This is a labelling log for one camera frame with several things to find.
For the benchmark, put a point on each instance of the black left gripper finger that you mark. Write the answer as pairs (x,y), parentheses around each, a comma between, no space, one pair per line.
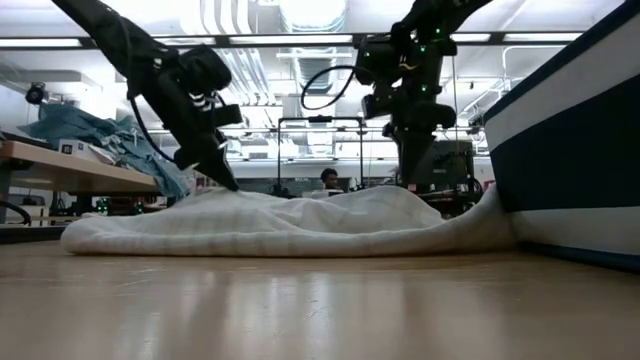
(217,167)

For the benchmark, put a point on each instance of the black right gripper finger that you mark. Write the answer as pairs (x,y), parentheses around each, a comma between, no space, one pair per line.
(415,160)

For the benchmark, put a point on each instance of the white waffle towel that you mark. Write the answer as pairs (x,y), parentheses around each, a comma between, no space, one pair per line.
(300,225)

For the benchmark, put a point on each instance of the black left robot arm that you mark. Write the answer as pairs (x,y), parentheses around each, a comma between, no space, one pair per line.
(115,40)

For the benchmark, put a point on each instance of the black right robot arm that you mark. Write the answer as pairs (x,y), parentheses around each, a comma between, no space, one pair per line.
(430,35)

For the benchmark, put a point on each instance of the black monitor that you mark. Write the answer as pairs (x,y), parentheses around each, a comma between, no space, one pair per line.
(452,165)

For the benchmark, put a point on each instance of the person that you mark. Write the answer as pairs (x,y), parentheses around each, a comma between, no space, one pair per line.
(329,178)

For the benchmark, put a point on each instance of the teal cloth pile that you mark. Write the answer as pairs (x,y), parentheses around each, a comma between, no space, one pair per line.
(100,132)

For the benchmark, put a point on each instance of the small white box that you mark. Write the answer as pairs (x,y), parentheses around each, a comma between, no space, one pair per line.
(80,149)

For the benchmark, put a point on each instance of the navy and white fabric basket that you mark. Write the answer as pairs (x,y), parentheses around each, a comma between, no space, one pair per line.
(575,165)

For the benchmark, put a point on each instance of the black round lamp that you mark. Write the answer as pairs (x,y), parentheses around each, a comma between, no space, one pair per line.
(36,94)

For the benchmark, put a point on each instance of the wooden workbench with grey frame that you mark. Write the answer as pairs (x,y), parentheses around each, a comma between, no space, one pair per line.
(70,172)

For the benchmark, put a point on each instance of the black metal table frame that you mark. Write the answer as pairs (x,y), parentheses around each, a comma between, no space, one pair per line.
(30,234)

